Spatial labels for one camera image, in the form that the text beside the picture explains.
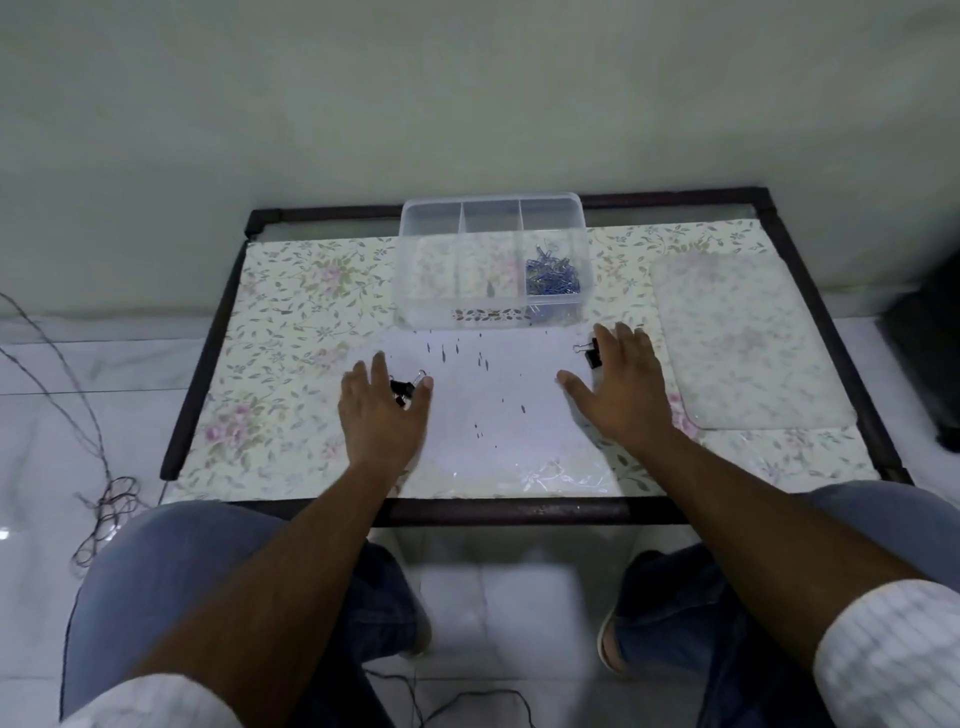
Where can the frosted plastic box lid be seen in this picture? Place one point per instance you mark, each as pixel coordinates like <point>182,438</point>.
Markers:
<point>750,345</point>

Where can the white right shirt sleeve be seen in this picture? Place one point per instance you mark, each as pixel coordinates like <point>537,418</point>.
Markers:
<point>892,660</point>

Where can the black box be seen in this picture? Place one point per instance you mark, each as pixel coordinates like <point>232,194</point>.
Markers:
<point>926,352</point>

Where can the person's left forearm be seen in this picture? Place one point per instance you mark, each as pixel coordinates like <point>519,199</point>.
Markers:
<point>285,570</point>

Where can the person's right thumb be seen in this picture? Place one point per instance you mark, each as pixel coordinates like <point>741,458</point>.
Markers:
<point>576,391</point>

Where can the person's left hand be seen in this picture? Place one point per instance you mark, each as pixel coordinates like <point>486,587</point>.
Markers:
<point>379,427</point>

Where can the floral tablecloth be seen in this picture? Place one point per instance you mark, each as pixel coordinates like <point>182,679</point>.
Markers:
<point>285,337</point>

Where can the person's right hand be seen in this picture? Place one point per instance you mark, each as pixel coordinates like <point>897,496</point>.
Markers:
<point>630,397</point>

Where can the person's right forearm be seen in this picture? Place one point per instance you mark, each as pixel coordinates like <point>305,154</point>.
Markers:
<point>750,525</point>

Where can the scattered small dark pins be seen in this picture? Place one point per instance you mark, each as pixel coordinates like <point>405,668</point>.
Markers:
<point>480,360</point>

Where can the blue jeans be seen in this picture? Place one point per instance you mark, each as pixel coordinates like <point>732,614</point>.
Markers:
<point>172,555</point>

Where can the white left shirt sleeve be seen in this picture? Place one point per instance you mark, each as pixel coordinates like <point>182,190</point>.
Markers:
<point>150,705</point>

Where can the person's right sandal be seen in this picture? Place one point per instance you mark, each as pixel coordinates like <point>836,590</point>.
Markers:
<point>609,641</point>

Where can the clear plastic organizer box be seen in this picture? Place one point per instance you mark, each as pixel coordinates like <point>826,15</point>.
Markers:
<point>487,255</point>

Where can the pile of blue paper clips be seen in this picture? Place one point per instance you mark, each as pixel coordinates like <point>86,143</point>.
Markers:
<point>553,274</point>

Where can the white shirt sleeve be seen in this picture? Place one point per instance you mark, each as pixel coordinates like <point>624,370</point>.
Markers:
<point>150,705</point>
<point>892,660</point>

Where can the person's left thumb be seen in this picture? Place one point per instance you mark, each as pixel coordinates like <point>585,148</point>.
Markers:
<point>421,391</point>

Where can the black binder clip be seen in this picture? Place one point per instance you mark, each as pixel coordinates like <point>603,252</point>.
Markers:
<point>592,352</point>
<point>405,389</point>

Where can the white paper sheet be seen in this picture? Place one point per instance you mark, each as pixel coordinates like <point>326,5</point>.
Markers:
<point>495,457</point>

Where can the dark brown table frame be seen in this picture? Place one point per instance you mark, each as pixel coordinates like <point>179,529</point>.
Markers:
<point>525,512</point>

